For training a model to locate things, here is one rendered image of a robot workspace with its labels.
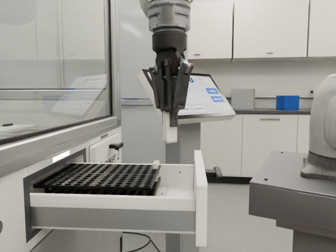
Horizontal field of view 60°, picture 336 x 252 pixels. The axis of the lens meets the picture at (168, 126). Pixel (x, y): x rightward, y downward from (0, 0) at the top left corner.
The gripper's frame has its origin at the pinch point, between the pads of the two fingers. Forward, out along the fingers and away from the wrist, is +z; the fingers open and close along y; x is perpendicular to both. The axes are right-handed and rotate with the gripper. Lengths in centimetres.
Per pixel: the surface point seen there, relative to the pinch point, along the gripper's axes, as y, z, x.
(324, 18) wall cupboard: -117, -99, 332
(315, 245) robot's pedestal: 17, 33, 36
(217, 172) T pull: 11.1, 8.6, 3.3
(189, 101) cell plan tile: -59, -4, 60
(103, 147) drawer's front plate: -29.1, 8.2, -2.3
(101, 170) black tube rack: -9.2, 9.7, -12.3
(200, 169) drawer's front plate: 11.8, 6.9, -2.2
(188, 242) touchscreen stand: -64, 74, 64
